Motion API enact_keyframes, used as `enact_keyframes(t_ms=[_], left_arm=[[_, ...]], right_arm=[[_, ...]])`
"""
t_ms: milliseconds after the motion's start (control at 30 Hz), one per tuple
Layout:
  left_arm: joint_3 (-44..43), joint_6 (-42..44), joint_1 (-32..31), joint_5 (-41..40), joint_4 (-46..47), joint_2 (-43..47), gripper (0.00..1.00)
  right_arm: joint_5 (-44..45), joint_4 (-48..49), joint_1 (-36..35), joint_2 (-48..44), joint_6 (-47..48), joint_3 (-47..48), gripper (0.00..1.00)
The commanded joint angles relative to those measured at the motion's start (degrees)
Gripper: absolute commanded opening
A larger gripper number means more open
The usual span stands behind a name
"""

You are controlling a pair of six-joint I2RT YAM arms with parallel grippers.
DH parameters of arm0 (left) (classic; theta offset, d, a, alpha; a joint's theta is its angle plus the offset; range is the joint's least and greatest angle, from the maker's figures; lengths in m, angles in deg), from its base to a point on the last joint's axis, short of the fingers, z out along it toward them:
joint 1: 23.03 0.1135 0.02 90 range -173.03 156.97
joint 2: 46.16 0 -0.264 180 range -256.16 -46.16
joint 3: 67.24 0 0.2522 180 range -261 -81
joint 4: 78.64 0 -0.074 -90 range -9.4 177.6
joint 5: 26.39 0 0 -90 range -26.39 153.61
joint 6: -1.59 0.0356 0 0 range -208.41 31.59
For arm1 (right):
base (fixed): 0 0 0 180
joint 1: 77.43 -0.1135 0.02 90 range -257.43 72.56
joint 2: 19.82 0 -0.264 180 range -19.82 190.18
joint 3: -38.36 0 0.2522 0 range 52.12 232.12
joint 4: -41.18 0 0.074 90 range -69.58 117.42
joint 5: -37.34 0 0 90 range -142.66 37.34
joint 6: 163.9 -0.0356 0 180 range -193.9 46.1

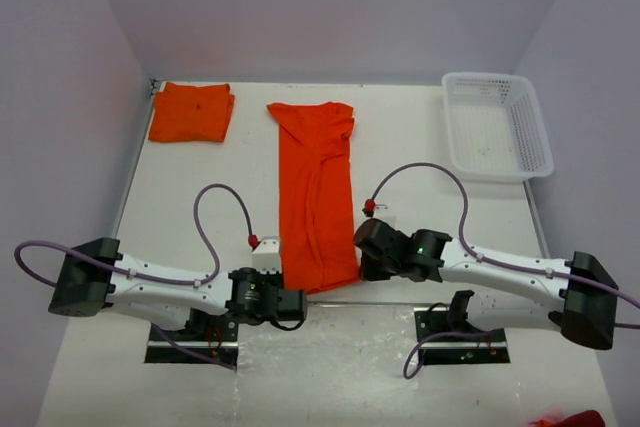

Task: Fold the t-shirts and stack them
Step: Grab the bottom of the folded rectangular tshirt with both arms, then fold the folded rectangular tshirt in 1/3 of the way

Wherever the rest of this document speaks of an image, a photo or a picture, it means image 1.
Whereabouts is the orange t shirt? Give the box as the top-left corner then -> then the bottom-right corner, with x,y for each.
148,82 -> 235,143
267,102 -> 359,294

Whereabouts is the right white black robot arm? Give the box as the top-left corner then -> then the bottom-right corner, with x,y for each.
354,218 -> 618,351

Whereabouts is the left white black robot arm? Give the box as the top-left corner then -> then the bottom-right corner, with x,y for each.
48,237 -> 307,340

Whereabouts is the white plastic laundry basket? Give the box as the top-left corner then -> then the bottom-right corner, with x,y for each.
441,72 -> 554,182

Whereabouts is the folded orange t shirt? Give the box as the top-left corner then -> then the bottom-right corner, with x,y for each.
148,82 -> 235,143

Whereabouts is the red cloth at edge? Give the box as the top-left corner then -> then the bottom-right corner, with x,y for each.
527,410 -> 606,427

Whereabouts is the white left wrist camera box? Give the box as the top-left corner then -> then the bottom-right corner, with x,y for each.
251,236 -> 282,274

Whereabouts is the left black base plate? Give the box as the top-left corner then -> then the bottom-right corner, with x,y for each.
144,317 -> 239,368

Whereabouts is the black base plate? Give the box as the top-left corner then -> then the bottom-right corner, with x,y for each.
144,317 -> 239,368
414,303 -> 511,366

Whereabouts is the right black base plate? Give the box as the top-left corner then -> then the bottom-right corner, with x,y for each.
414,303 -> 511,366

